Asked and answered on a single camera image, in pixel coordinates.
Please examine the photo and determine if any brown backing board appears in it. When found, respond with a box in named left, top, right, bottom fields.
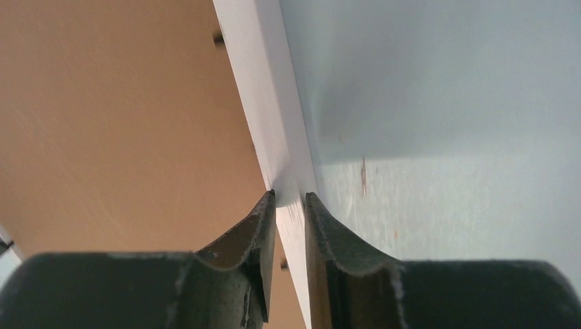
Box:
left=1, top=1, right=304, bottom=328

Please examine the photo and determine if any white picture frame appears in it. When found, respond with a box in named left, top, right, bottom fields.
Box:
left=1, top=1, right=315, bottom=328

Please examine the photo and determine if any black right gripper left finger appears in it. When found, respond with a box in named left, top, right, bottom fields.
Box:
left=1, top=191, right=276, bottom=328

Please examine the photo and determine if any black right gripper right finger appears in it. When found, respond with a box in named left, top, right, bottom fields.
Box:
left=304, top=193, right=580, bottom=328

